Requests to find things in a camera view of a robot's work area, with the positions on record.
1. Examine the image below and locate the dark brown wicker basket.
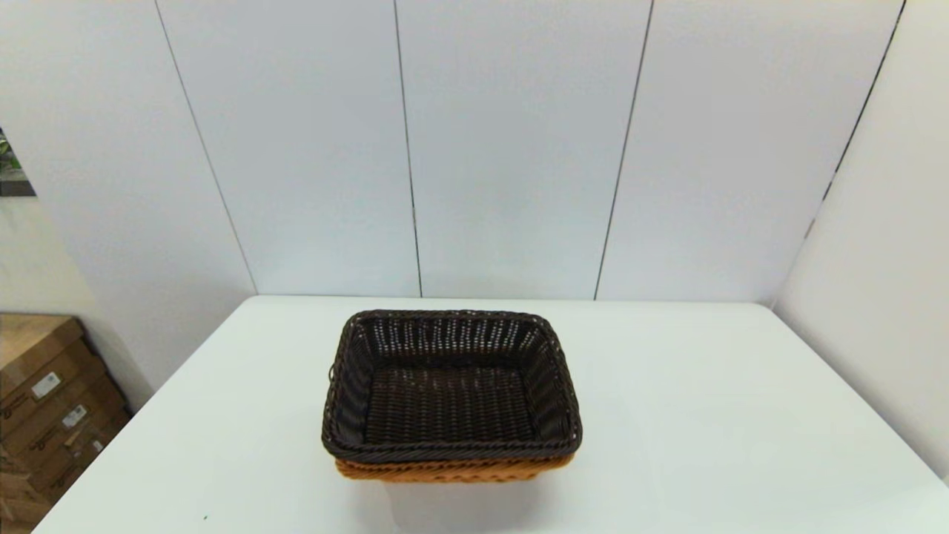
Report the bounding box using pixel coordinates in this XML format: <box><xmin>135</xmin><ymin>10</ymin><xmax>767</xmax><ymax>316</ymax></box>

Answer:
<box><xmin>321</xmin><ymin>309</ymin><xmax>583</xmax><ymax>464</ymax></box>

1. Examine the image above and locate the orange wicker basket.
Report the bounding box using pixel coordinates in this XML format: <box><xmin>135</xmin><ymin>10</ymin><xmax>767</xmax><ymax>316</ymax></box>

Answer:
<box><xmin>334</xmin><ymin>454</ymin><xmax>575</xmax><ymax>484</ymax></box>

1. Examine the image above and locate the brown cardboard box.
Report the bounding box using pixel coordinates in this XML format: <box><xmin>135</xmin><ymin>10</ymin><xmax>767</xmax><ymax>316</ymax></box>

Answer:
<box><xmin>0</xmin><ymin>445</ymin><xmax>54</xmax><ymax>534</ymax></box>
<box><xmin>30</xmin><ymin>408</ymin><xmax>135</xmax><ymax>507</ymax></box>
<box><xmin>0</xmin><ymin>371</ymin><xmax>123</xmax><ymax>475</ymax></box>
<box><xmin>0</xmin><ymin>313</ymin><xmax>103</xmax><ymax>438</ymax></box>

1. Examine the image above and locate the dark framed plant picture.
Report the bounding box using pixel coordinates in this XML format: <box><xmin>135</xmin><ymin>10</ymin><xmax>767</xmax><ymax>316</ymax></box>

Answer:
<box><xmin>0</xmin><ymin>128</ymin><xmax>36</xmax><ymax>197</ymax></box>

